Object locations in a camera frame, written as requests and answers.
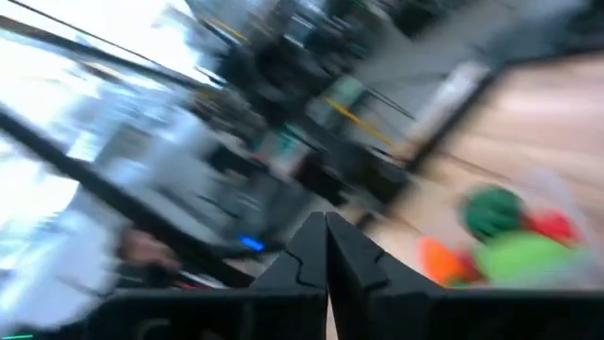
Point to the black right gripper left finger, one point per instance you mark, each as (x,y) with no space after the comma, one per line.
(307,260)

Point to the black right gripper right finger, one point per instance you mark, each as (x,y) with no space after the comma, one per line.
(358,264)

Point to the orange toy produce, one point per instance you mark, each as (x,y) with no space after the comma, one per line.
(439,260)

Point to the red toy pepper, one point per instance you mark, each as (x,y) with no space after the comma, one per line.
(468,269)

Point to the dark green toy watermelon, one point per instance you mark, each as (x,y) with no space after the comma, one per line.
(491,212)

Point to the light green toy cabbage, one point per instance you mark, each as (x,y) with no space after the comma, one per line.
(528,260)

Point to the red toy tomato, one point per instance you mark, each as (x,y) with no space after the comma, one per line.
(554,226)

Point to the clear plastic tupperware container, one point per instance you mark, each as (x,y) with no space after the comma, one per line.
(557,198)

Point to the black computer tower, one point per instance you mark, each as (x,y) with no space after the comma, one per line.
(250,243)

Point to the yellow pencil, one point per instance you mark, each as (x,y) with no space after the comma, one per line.
(358,120)

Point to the person's hand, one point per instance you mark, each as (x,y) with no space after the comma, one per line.
(146,250)

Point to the person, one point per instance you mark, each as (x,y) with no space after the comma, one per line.
(52,274)

